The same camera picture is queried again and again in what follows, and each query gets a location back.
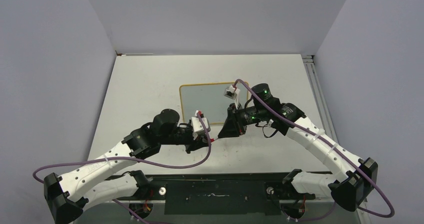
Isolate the yellow framed whiteboard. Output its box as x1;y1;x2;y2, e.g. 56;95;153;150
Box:
179;82;233;125

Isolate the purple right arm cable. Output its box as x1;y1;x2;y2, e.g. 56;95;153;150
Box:
233;79;396;223

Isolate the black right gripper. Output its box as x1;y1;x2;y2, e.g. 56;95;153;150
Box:
219;102;268;138

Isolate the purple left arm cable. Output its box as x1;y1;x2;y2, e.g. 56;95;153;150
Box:
32;111;213;224

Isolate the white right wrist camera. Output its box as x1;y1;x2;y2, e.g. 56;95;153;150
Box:
224;84;240;109

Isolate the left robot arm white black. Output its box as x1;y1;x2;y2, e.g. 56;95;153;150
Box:
43;109;212;224

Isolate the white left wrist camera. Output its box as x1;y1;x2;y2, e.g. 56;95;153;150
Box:
191;117;211;138

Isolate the aluminium rail right side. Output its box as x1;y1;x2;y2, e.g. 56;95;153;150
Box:
301;55;339;143

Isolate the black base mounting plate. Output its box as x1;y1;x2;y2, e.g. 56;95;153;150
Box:
120;172;319;220

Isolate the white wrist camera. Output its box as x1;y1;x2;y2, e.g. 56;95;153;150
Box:
191;117;211;138
224;84;240;109

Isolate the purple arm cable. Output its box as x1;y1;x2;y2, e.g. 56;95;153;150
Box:
233;79;396;223
32;111;213;224

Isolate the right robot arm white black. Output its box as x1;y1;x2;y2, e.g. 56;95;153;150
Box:
218;83;378;212

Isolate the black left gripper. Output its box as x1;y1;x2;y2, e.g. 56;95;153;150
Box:
159;126;211;154

